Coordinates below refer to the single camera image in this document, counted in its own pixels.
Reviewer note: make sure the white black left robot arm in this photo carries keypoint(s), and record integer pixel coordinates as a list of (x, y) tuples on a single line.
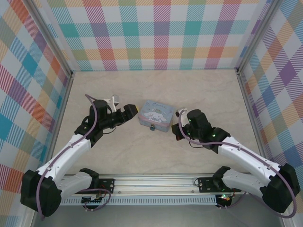
[(71, 146)]

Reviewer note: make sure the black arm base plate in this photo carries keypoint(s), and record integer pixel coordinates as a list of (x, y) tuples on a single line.
[(107, 185), (206, 184)]

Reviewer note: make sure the small black controller board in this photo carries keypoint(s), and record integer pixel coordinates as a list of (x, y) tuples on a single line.
[(92, 199)]

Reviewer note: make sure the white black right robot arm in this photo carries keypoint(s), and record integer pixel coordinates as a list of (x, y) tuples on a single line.
[(246, 153)]

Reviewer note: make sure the aluminium frame side rail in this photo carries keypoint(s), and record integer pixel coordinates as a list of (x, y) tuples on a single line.
[(59, 118), (251, 118)]

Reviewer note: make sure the blue cartoon tin box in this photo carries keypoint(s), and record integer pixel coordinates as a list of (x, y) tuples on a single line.
[(156, 113)]

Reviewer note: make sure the aluminium mounting rail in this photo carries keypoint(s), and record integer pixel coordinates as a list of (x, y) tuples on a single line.
[(156, 183)]

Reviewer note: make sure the aluminium frame post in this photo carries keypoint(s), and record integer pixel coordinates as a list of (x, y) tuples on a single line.
[(50, 37), (258, 35)]

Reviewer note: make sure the controller board with lights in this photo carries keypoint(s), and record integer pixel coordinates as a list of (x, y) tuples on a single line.
[(225, 198)]

